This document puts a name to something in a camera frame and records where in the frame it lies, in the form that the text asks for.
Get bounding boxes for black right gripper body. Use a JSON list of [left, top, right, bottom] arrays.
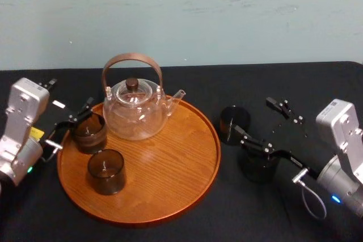
[[272, 120, 336, 182]]

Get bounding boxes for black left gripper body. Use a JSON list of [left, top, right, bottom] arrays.
[[29, 100, 76, 152]]

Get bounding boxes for smoky brown drinking glass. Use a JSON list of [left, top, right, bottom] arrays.
[[86, 148, 127, 196], [74, 112, 108, 155], [219, 106, 252, 146], [237, 142, 281, 184]]

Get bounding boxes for round wooden tray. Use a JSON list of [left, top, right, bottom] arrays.
[[57, 94, 222, 228]]

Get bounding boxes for glass teapot lid, brown knob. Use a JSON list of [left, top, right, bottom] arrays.
[[117, 78, 150, 104]]

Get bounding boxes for black table cloth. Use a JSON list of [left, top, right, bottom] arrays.
[[0, 61, 363, 242]]

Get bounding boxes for left gripper cable, silver plug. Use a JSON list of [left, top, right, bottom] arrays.
[[39, 139, 64, 163]]

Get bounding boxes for gripper cable, silver plug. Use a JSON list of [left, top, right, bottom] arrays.
[[292, 168, 328, 220], [39, 139, 64, 163]]

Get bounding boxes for right gripper cable, silver plug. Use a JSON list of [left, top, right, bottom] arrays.
[[292, 168, 328, 220]]

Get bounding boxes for clear glass teapot, brown handle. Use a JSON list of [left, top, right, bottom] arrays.
[[102, 52, 187, 141]]

